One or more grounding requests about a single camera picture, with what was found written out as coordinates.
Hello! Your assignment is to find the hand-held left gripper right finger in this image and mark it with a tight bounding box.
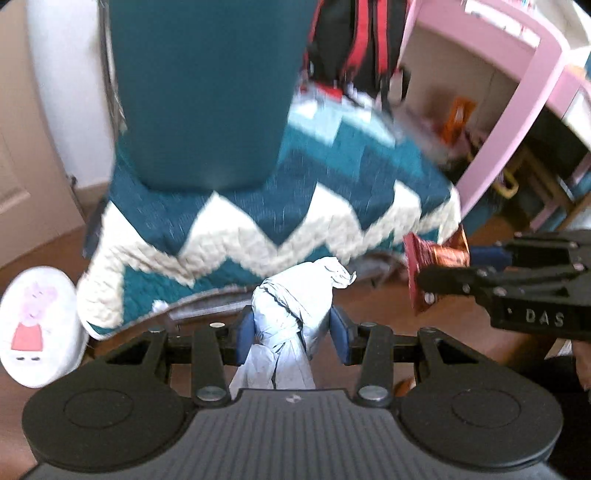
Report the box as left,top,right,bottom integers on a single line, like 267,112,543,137
329,305,463,409

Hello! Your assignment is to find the black red backpack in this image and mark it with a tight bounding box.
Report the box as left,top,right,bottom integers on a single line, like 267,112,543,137
302,0,413,109

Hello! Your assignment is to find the white door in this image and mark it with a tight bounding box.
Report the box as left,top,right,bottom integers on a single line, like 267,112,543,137
0,0,89,272

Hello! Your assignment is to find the pink desk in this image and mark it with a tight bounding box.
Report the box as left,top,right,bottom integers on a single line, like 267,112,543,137
396,0,591,234

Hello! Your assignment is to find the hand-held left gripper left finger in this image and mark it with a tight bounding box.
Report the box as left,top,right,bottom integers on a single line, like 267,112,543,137
106,307,258,408

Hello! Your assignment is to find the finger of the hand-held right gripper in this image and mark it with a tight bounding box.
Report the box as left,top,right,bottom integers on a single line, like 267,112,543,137
416,266,498,302
470,241,577,274

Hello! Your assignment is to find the round white pig cushion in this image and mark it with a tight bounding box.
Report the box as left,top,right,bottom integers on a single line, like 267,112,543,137
0,265,89,389

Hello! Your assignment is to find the teal white chevron quilt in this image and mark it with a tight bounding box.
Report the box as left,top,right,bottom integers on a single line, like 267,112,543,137
76,83,463,341

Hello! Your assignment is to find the wooden stool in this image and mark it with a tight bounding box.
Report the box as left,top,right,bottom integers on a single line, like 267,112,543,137
489,148,580,232

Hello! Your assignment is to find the white paper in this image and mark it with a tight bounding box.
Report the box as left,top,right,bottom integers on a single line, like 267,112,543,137
229,258,359,392

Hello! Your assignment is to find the orange packet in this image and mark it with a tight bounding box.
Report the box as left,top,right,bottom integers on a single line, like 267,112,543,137
440,97,477,143

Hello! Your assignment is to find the red foil snack wrapper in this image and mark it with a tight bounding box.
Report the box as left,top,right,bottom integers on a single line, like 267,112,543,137
403,226,472,315

